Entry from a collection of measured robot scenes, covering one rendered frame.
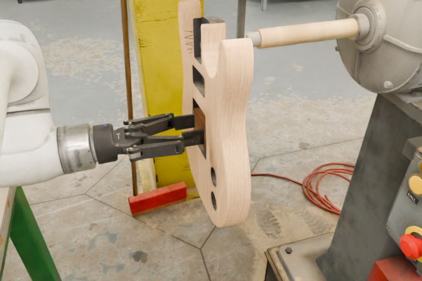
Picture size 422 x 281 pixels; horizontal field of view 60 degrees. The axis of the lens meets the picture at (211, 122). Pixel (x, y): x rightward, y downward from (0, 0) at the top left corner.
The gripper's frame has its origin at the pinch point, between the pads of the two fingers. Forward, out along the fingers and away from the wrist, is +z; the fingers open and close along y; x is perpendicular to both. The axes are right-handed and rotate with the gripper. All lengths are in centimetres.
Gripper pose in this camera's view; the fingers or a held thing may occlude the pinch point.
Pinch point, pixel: (197, 128)
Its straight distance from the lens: 74.8
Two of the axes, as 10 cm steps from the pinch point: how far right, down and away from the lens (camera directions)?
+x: -0.4, -8.9, -4.5
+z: 9.6, -1.6, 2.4
